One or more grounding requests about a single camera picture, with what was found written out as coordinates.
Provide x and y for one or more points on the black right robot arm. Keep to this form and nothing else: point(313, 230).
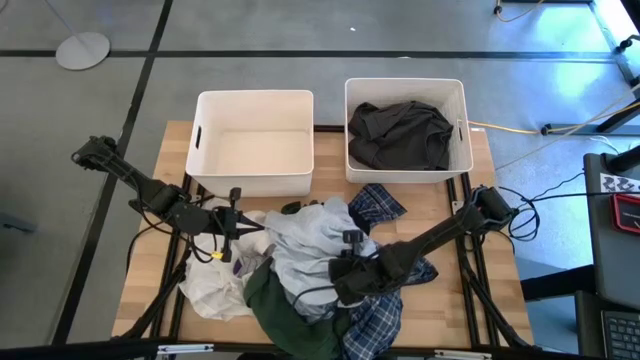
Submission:
point(440, 232)

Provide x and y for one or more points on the white garment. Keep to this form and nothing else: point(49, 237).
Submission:
point(215, 290)

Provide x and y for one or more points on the dark grey garment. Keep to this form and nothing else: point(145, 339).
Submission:
point(400, 135)

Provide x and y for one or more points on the blue plaid shirt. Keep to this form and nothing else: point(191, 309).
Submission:
point(372, 325)

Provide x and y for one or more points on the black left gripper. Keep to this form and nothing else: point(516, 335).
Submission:
point(231, 222)

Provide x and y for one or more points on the black keyboard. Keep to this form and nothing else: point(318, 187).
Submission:
point(622, 335)

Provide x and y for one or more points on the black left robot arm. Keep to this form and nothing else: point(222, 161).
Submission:
point(150, 187)

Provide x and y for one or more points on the black sock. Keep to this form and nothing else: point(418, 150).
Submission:
point(290, 206)

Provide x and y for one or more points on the black aluminium frame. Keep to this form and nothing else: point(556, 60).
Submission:
point(75, 351)

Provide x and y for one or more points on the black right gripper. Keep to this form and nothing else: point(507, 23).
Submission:
point(360, 280)

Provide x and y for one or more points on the red device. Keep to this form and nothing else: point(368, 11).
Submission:
point(627, 215)

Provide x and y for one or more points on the grey desk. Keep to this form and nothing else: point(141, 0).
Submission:
point(600, 250)

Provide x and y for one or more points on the silver frame bracket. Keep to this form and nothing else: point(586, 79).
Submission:
point(462, 355)
point(185, 349)

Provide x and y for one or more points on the round grey stand base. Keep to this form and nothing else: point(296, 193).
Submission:
point(82, 50)

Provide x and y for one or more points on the light blue shirt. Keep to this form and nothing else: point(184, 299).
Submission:
point(310, 240)

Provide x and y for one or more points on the black metal stand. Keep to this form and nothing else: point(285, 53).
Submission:
point(617, 117)

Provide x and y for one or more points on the navy plaid shorts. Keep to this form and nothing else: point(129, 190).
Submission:
point(375, 202)

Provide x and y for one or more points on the thin grey stand pole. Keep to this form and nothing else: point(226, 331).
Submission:
point(60, 19)

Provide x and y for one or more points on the white perforated basket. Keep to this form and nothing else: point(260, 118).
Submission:
point(400, 90)
point(250, 150)

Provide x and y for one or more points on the black-and-white marker sheet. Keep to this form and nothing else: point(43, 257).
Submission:
point(620, 184)

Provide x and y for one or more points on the dark green garment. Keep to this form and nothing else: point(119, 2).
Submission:
point(280, 320)

